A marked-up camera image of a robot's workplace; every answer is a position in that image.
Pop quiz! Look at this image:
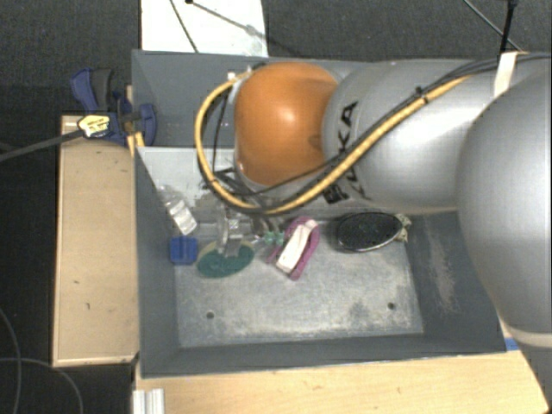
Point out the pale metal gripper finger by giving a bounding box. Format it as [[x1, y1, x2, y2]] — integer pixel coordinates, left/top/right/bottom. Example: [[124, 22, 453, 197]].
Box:
[[218, 218, 232, 256], [229, 221, 246, 260]]

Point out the blue block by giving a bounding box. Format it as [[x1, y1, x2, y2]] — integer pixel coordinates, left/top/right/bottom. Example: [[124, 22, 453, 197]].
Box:
[[168, 235, 200, 267]]

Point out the clear plastic bottle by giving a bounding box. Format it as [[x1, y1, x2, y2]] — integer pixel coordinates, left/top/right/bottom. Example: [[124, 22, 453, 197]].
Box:
[[155, 182, 199, 237]]

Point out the purple and white brush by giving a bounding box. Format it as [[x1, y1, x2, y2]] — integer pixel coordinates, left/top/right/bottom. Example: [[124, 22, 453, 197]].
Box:
[[264, 216, 322, 282]]

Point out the grey metal bin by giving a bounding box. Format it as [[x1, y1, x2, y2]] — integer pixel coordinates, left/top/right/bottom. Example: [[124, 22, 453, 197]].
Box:
[[130, 48, 508, 380]]

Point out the black oval object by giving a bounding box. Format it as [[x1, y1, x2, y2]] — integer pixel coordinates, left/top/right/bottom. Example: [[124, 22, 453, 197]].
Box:
[[335, 210, 412, 254]]

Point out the pale wood flat board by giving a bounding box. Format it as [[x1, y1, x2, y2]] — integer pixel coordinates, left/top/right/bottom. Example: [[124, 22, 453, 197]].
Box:
[[51, 115, 141, 368]]

